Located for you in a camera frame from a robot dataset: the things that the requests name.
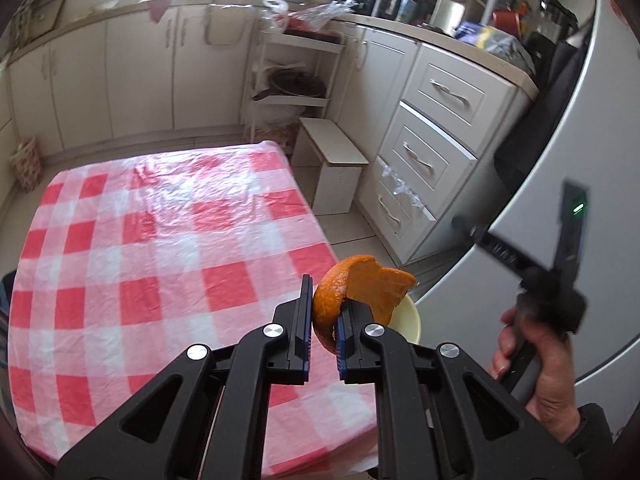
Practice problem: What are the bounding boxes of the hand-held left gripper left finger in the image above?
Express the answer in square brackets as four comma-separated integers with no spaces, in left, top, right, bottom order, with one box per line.
[54,274,315,480]

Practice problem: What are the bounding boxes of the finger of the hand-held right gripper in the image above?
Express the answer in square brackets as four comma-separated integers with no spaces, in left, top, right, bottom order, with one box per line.
[450,215,493,251]

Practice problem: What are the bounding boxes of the dark striped cloth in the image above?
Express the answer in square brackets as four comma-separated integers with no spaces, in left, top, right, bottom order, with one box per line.
[492,25,593,191]

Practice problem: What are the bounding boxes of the grey plastic bag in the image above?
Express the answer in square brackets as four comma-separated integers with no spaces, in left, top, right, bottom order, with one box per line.
[482,30,533,78]

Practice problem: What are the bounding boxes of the white rice cooker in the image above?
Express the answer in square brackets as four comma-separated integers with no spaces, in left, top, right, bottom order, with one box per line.
[430,0,488,36]

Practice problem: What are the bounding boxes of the clear plastic wrap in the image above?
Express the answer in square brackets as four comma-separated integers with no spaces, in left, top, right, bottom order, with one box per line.
[380,162,426,213]

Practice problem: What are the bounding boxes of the person's right forearm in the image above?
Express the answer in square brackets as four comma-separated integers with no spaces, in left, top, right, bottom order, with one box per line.
[557,402,616,466]

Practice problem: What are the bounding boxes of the orange peel piece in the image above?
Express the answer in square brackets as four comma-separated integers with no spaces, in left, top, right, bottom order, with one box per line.
[312,255,417,358]

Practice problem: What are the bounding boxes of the clear bag with red contents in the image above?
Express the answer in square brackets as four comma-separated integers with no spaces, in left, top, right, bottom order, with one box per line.
[260,0,366,36]

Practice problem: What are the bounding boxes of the white wooden stool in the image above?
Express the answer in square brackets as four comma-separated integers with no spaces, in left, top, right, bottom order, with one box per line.
[291,117,370,216]

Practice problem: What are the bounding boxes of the white shelf rack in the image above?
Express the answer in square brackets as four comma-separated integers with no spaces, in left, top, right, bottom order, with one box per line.
[242,30,346,161]

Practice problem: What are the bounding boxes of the white kitchen base cabinets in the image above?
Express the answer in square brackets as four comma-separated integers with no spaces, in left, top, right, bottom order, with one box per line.
[0,2,261,181]

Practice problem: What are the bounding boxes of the white double door cabinet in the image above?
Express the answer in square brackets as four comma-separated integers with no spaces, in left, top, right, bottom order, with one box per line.
[330,25,421,136]

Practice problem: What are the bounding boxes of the black frying pan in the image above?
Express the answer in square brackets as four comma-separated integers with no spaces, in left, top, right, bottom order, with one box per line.
[251,69,328,102]

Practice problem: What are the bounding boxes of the white drawer with metal handle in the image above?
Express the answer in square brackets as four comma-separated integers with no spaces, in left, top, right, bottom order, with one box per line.
[377,101,478,220]
[401,44,518,150]
[357,156,437,266]

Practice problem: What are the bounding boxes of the person's right hand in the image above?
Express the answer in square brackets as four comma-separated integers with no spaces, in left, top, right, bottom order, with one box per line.
[487,307,583,446]

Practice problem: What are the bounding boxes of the grey refrigerator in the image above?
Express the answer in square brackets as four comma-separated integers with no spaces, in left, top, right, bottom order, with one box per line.
[415,0,640,431]

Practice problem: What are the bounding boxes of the patterned floor basket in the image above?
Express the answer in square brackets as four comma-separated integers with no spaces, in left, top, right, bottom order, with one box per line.
[11,137,43,192]

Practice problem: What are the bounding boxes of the blue yellow packet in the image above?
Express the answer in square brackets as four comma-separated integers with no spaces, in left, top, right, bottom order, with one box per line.
[455,20,501,46]

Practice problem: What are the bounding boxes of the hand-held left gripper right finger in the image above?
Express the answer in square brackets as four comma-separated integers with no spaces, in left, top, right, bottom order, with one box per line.
[336,297,586,480]

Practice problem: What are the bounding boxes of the black appliance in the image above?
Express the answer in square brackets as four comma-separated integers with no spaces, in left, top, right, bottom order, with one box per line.
[527,0,581,76]

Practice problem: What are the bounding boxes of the cream plastic bin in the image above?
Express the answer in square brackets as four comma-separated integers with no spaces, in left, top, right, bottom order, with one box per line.
[385,292,422,346]

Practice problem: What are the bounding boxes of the red pot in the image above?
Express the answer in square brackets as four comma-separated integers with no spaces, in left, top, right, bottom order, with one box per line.
[492,7,523,33]

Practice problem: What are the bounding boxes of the red white checked tablecloth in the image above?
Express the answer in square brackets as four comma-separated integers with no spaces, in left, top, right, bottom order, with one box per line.
[7,141,381,480]

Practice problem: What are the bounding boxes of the white plastic bag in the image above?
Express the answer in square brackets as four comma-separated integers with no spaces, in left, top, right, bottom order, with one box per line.
[250,105,303,153]

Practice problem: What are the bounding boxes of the white drawer cabinet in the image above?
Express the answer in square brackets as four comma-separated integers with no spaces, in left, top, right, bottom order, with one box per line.
[357,42,541,266]

